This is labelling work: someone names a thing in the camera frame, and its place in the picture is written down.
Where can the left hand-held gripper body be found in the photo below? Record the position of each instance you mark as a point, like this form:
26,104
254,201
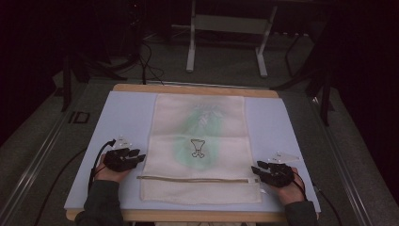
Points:
116,160

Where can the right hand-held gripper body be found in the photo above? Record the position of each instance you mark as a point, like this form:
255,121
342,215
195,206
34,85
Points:
279,174

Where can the white mesh zipper bag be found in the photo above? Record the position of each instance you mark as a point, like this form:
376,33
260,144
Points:
200,188

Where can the person's left hand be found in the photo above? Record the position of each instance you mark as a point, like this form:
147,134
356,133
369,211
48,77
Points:
108,175

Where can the person's right hand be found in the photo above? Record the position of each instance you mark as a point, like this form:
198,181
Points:
290,193

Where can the light blue table mat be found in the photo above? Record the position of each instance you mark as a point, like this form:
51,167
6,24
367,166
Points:
125,113

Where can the green garment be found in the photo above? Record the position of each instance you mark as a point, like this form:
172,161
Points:
185,153

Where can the wooden table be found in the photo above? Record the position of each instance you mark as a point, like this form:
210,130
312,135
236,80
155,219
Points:
194,88

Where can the black tripod stand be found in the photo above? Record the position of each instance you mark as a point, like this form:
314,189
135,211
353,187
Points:
326,94

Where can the white metal stand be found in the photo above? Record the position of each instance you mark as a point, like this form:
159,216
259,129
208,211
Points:
229,24

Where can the metal floor rail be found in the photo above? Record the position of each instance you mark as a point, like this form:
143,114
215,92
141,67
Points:
34,166
345,169

